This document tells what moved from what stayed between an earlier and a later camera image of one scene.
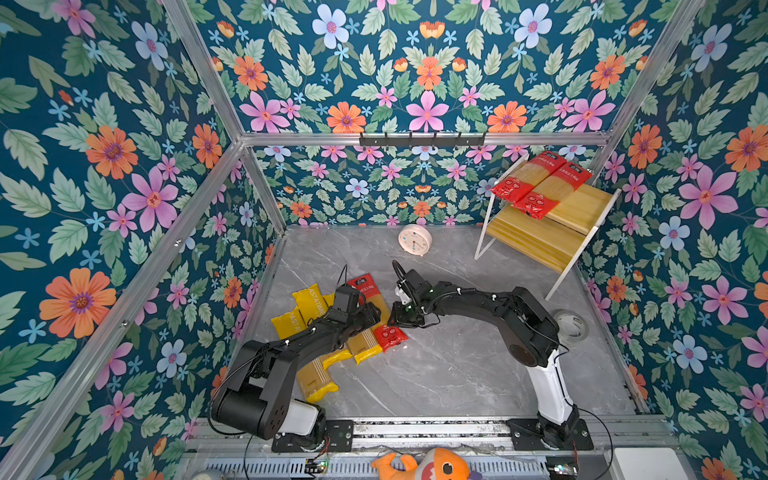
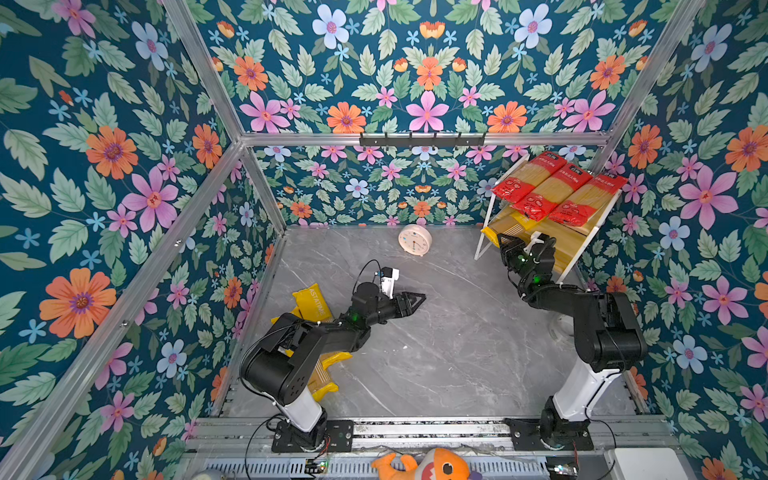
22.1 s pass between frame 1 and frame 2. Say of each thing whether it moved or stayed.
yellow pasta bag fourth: stayed
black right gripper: moved
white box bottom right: stayed
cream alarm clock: stayed
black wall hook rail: stayed
